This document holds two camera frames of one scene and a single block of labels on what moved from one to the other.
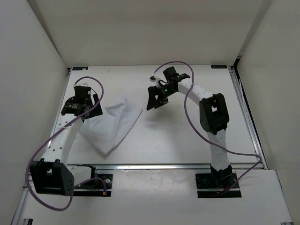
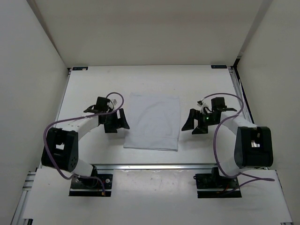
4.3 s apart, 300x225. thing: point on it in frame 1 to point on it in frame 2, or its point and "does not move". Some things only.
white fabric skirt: x=108 y=131 to x=153 y=122
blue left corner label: x=79 y=68 does not move
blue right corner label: x=219 y=66 does not move
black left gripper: x=96 y=112 to x=121 y=122
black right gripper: x=152 y=102 to x=196 y=114
